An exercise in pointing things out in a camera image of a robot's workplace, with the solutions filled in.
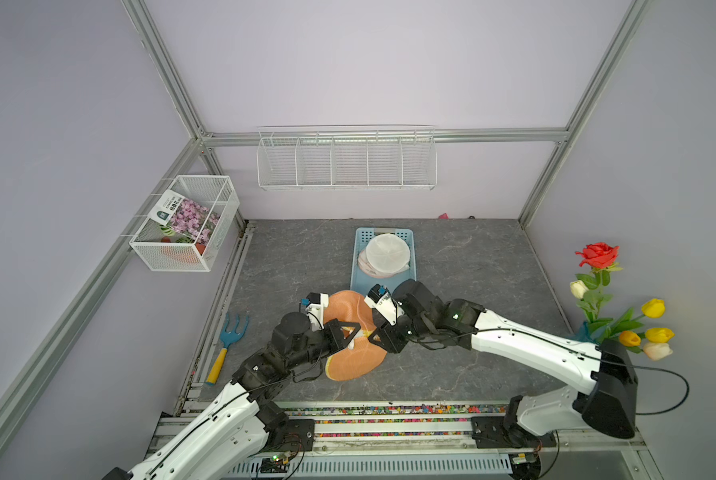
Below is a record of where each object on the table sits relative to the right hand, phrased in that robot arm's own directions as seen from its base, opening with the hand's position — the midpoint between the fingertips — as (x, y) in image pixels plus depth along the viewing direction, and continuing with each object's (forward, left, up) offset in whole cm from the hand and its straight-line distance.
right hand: (373, 333), depth 73 cm
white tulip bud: (+6, -47, +11) cm, 49 cm away
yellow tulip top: (0, -60, +13) cm, 61 cm away
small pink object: (+59, -30, -17) cm, 68 cm away
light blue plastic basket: (+27, +3, -19) cm, 34 cm away
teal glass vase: (0, -57, -3) cm, 57 cm away
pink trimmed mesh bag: (+31, +2, -16) cm, 35 cm away
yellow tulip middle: (-7, -57, +13) cm, 59 cm away
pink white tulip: (-9, -56, +12) cm, 58 cm away
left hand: (-1, +3, +3) cm, 4 cm away
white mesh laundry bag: (+37, -6, -15) cm, 40 cm away
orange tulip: (-8, -50, +14) cm, 52 cm away
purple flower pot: (+22, +47, +18) cm, 55 cm away
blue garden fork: (+7, +45, -18) cm, 49 cm away
